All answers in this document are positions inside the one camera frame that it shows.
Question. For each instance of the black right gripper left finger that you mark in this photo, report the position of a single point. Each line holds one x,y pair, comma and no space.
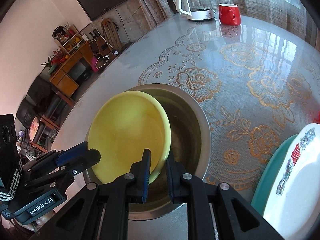
101,211

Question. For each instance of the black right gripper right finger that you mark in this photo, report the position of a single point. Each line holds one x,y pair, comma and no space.
214,212

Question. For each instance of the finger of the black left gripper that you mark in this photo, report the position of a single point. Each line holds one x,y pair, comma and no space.
54,159
89,159

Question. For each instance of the teal round plate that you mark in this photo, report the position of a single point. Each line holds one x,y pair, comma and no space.
269,175

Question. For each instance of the yellow plastic bowl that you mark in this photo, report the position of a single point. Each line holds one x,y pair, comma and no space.
123,128

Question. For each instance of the dark chair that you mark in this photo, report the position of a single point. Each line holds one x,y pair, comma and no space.
37,101

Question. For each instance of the stainless steel bowl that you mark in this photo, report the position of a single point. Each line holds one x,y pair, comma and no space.
190,145

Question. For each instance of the wooden cabinet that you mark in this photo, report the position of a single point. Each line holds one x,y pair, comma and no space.
77,49

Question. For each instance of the glass electric kettle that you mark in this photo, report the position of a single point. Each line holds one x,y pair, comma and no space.
195,10

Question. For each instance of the red ceramic mug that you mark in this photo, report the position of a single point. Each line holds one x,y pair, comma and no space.
229,14

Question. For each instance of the sheer window curtain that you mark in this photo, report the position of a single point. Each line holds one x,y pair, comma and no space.
290,15

